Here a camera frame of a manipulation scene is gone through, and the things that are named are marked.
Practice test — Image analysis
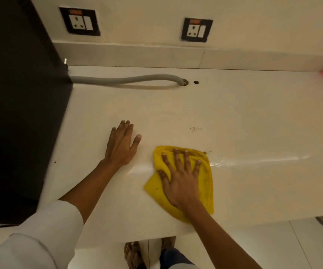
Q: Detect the person's right hand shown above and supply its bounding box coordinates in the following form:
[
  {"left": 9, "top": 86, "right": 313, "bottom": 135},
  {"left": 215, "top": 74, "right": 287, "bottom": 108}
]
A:
[{"left": 158, "top": 148, "right": 202, "bottom": 210}]

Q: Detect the person's left hand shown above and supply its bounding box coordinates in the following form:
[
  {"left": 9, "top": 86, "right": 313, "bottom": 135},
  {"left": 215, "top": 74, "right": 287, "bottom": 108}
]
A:
[{"left": 103, "top": 120, "right": 142, "bottom": 168}]

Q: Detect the yellow cleaning cloth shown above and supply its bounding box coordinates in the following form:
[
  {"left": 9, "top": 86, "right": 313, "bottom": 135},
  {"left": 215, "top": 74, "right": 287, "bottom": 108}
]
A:
[{"left": 144, "top": 146, "right": 215, "bottom": 224}]

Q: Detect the person's right forearm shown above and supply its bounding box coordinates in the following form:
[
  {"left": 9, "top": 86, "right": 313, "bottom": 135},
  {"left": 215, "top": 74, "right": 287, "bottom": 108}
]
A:
[{"left": 178, "top": 199, "right": 263, "bottom": 269}]

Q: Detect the person's left forearm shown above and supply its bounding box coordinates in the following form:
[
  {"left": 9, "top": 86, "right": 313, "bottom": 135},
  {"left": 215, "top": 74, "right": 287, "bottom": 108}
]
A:
[{"left": 58, "top": 159, "right": 122, "bottom": 223}]

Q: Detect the person's right foot in sandal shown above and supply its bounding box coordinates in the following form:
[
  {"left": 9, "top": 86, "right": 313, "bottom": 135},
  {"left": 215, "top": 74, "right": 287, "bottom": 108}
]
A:
[{"left": 161, "top": 236, "right": 177, "bottom": 251}]

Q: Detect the person's foot in sandal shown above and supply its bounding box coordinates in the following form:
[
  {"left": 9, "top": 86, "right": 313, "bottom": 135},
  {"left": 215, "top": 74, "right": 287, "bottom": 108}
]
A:
[
  {"left": 161, "top": 236, "right": 177, "bottom": 251},
  {"left": 124, "top": 241, "right": 146, "bottom": 269}
]

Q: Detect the blue jeans leg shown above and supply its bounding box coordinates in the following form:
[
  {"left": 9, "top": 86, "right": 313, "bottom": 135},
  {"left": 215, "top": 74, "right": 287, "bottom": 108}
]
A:
[{"left": 159, "top": 248, "right": 200, "bottom": 269}]

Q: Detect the person's left foot in sandal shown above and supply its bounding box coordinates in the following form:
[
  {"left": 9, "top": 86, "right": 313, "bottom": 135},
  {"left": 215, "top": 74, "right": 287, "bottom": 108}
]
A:
[{"left": 124, "top": 241, "right": 146, "bottom": 269}]

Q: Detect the black appliance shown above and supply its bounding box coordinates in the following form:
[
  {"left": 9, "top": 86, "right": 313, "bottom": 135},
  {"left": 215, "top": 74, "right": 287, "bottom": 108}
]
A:
[{"left": 0, "top": 0, "right": 74, "bottom": 226}]

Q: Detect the white shirt sleeve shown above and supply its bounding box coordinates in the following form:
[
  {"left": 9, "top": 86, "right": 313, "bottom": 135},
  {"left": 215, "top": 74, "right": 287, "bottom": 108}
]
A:
[{"left": 0, "top": 200, "right": 84, "bottom": 269}]

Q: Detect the grey corrugated hose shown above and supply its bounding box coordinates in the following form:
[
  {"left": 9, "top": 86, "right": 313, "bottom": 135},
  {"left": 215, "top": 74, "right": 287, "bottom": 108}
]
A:
[{"left": 69, "top": 74, "right": 189, "bottom": 88}]

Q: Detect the black framed wall socket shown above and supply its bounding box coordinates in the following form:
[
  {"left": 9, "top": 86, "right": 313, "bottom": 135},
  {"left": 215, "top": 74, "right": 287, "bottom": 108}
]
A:
[
  {"left": 181, "top": 17, "right": 213, "bottom": 43},
  {"left": 59, "top": 7, "right": 101, "bottom": 37}
]

